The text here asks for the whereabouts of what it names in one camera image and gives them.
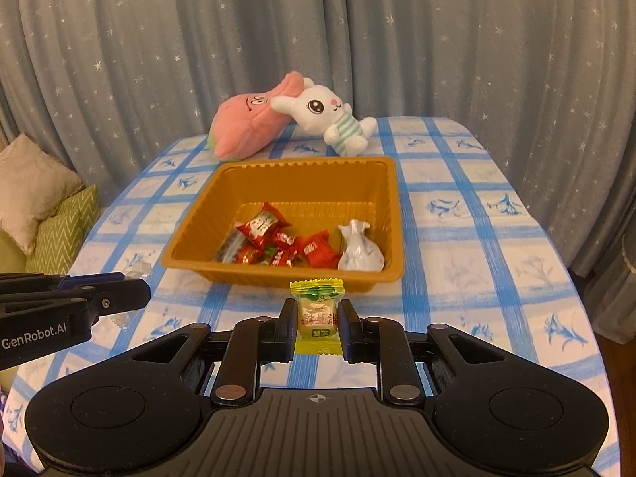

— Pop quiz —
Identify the white bunny plush toy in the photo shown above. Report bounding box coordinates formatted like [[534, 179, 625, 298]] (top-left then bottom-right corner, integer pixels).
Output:
[[271, 78, 378, 156]]

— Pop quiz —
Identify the red snack packet top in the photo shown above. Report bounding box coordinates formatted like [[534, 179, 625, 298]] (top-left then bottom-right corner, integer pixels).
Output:
[[236, 202, 290, 251]]

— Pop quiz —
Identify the green zigzag cushion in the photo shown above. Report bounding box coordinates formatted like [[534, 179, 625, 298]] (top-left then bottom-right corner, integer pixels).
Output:
[[25, 185, 100, 275]]

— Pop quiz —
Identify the orange plastic tray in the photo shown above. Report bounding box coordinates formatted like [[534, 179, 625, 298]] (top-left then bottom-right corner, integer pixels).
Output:
[[161, 156, 405, 293]]

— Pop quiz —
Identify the green sofa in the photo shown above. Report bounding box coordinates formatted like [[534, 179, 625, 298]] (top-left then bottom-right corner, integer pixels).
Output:
[[0, 227, 29, 393]]

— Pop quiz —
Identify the clear black seaweed snack packet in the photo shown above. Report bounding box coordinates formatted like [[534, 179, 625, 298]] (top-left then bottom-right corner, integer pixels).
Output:
[[215, 229, 248, 264]]

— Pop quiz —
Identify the grey star curtain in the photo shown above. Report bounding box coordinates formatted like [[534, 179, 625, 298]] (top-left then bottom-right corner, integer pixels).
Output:
[[1, 0, 635, 342]]

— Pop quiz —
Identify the red wrapper snack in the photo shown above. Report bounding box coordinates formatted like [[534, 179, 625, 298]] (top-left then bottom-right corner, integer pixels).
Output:
[[299, 229, 341, 269]]

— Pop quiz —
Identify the red square snack packet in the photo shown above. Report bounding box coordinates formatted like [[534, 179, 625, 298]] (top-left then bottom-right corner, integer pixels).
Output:
[[234, 246, 297, 267]]

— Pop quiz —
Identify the silver green snack pouch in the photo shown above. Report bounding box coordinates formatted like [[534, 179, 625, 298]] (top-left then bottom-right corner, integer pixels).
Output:
[[337, 220, 385, 272]]

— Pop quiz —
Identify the yellow green candy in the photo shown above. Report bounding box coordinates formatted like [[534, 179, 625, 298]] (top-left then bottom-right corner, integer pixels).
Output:
[[290, 278, 345, 355]]

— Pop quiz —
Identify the beige cushion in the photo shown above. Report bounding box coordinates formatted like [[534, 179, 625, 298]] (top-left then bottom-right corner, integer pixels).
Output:
[[0, 134, 84, 255]]

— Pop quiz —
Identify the small red candy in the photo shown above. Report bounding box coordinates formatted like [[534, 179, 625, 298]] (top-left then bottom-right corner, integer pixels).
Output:
[[271, 231, 297, 250]]

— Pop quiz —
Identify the pink starfish plush toy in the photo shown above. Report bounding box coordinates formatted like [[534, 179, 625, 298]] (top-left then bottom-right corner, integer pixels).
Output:
[[208, 71, 304, 161]]

